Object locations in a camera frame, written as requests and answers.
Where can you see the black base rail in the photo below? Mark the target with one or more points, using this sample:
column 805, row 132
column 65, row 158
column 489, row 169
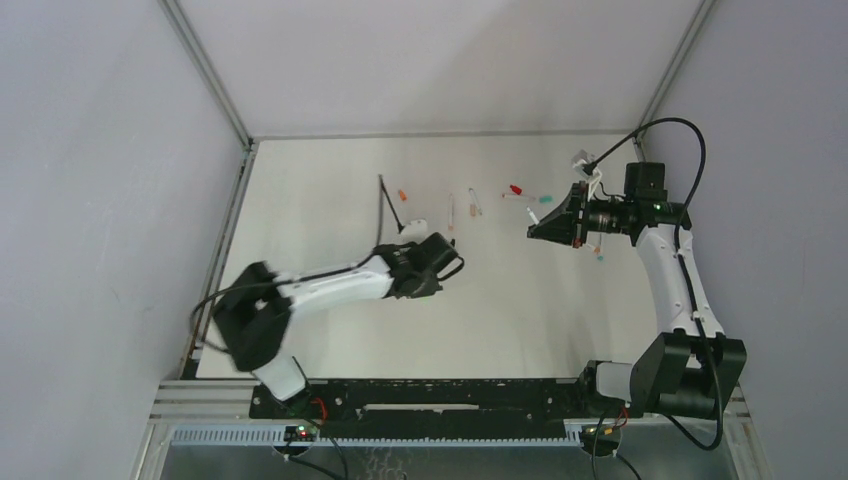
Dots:
column 463, row 410

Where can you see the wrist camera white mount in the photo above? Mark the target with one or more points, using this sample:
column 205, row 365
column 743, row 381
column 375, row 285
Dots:
column 414, row 231
column 590, row 174

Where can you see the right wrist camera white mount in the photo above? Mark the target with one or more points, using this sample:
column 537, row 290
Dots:
column 590, row 174

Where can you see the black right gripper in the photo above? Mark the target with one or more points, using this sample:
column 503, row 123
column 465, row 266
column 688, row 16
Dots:
column 579, row 216

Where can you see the white pen green end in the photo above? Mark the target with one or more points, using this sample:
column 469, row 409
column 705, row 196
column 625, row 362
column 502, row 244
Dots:
column 532, row 216

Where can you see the small circuit board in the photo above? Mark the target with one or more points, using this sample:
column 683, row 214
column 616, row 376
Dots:
column 300, row 434

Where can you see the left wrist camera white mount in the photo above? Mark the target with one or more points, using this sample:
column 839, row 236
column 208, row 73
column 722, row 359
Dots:
column 414, row 231

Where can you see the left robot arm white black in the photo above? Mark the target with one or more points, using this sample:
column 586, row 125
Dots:
column 252, row 315

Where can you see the white pen orange tip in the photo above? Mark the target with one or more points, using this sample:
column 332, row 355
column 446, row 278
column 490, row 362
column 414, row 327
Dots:
column 451, row 213

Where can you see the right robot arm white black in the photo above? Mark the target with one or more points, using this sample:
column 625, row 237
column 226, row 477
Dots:
column 692, row 367

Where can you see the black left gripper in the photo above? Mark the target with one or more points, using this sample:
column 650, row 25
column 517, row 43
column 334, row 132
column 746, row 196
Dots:
column 436, row 250

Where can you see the aluminium frame profile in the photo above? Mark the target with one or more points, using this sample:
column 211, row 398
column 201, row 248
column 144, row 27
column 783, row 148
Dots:
column 197, row 323

